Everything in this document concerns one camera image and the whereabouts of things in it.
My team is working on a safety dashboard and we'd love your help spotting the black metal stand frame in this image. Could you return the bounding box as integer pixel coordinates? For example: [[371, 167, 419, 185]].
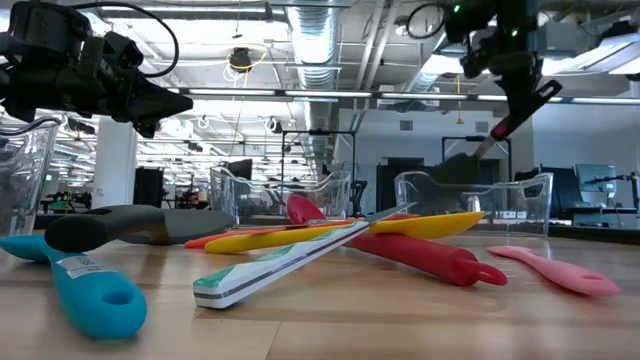
[[441, 134, 513, 181]]

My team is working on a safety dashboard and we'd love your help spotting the white ceiling light panel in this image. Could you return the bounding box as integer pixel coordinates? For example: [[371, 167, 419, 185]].
[[422, 32, 640, 77]]

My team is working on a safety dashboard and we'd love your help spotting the black ceiling cord reel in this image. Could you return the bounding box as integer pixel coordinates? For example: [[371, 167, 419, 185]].
[[228, 47, 254, 74]]

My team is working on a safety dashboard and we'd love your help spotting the yellow silicone spoon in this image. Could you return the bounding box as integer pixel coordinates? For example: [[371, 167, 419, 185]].
[[203, 210, 486, 255]]

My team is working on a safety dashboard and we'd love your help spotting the black left camera cable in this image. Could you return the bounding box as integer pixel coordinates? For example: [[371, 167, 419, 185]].
[[72, 1, 180, 79]]

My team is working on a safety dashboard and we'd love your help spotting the small black monitor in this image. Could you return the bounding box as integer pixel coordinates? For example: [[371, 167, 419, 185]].
[[219, 158, 255, 182]]

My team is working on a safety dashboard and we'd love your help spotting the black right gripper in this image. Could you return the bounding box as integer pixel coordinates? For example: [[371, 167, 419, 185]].
[[459, 27, 564, 124]]

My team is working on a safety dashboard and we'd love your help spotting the knife with white striped handle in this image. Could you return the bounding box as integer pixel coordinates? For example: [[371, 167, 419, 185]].
[[192, 201, 419, 310]]

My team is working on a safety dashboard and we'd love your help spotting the yellow hanging cord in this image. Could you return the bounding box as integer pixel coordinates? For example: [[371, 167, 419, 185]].
[[454, 74, 464, 125]]

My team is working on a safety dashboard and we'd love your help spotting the black cabinet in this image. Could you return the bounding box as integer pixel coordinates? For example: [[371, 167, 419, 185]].
[[133, 166, 165, 209]]

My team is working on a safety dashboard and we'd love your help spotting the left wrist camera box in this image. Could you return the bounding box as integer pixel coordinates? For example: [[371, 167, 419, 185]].
[[102, 30, 147, 71]]

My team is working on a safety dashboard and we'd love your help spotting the red slotted spoon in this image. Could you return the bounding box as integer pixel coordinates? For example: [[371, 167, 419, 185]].
[[286, 193, 510, 288]]

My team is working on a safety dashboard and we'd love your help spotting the black aluminium table frame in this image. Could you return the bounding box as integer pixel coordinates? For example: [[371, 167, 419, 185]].
[[32, 212, 640, 246]]

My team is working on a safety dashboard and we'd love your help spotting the black camera cable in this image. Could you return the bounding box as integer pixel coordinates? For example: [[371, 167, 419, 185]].
[[72, 1, 180, 79], [405, 2, 450, 40]]

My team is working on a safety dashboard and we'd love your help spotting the silver spiral air duct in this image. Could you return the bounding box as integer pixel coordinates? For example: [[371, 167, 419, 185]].
[[407, 47, 466, 96], [285, 0, 349, 164]]

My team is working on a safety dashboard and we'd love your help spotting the long linear ceiling light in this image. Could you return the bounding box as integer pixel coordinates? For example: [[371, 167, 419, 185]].
[[164, 87, 640, 106]]

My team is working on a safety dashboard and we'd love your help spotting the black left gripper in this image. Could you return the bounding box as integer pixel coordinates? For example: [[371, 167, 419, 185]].
[[59, 37, 194, 140]]

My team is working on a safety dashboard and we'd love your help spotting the clear plastic bin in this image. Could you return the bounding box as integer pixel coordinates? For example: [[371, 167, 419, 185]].
[[0, 115, 64, 239], [208, 164, 353, 227], [393, 170, 555, 238]]

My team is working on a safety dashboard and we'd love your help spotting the blue silicone spoon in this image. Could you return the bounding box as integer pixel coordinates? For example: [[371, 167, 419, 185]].
[[0, 234, 149, 341]]

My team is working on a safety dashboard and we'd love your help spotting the grey computer monitor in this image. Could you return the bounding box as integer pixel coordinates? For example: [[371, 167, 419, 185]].
[[574, 163, 619, 201]]

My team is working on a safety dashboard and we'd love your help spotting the orange silicone spatula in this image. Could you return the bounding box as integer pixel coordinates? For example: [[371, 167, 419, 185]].
[[183, 213, 421, 250]]

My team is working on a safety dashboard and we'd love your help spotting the black right camera cable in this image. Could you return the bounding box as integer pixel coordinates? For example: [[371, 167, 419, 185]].
[[405, 2, 450, 40]]

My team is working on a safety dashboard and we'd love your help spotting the pink silicone spatula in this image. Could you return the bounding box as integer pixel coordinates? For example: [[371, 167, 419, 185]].
[[485, 244, 622, 298]]

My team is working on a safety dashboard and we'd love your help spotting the black partition panel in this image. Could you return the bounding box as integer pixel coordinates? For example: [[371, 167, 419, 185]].
[[375, 157, 503, 215]]

